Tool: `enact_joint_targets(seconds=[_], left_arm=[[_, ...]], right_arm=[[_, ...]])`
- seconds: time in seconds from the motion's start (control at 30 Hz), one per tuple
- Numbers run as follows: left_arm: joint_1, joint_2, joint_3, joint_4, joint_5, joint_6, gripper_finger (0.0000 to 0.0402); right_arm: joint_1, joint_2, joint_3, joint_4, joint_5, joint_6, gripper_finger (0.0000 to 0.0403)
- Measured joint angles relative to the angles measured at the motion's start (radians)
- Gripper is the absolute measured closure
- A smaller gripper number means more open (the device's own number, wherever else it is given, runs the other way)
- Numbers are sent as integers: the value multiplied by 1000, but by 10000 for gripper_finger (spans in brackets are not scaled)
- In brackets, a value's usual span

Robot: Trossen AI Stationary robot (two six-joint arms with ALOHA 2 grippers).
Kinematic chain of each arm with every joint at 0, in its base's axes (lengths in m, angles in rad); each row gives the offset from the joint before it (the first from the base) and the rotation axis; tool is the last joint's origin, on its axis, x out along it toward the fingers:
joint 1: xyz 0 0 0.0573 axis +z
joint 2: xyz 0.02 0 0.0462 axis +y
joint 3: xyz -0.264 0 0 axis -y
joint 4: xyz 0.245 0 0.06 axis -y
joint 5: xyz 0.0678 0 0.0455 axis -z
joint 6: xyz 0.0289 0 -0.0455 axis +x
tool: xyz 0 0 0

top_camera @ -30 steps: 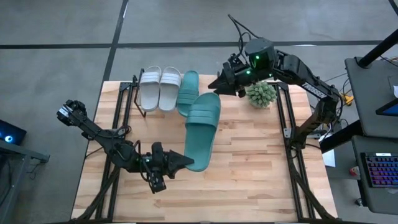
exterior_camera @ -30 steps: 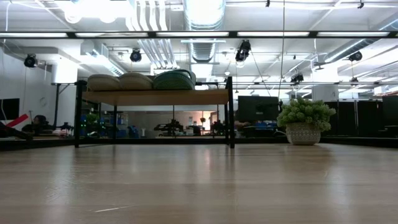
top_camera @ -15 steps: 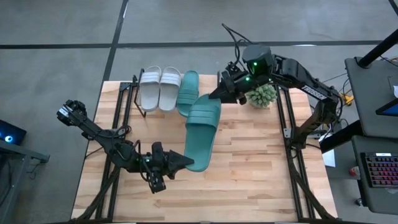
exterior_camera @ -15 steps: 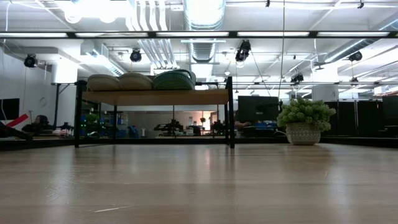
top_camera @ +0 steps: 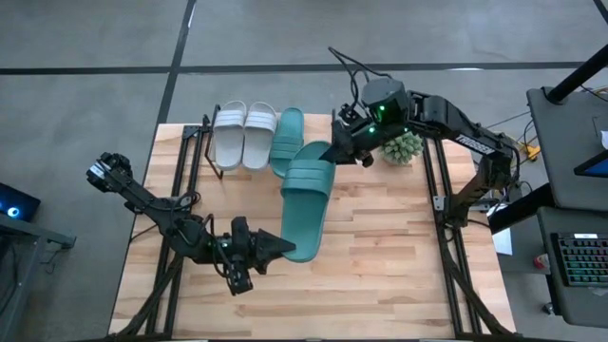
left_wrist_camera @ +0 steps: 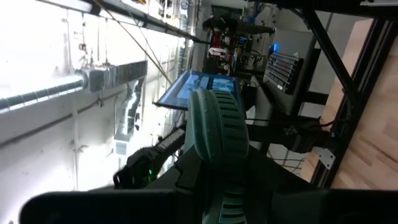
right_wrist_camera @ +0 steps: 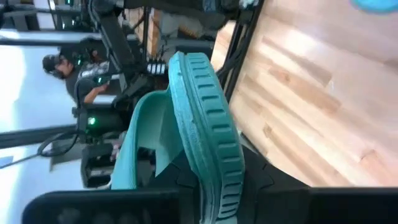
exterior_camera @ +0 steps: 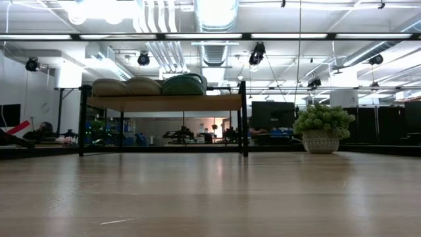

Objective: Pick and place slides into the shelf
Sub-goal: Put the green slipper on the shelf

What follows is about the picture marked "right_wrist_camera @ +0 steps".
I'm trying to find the person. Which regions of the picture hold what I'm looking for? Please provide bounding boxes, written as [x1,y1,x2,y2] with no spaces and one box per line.
[42,46,110,105]

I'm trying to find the green rubber slide sandal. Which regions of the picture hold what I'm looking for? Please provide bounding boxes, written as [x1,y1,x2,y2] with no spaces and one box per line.
[350,0,398,15]
[110,51,246,224]

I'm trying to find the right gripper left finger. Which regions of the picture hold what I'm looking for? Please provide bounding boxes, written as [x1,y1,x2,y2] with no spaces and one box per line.
[21,151,200,224]

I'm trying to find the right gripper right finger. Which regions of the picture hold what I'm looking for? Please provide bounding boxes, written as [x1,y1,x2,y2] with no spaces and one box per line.
[241,146,398,224]

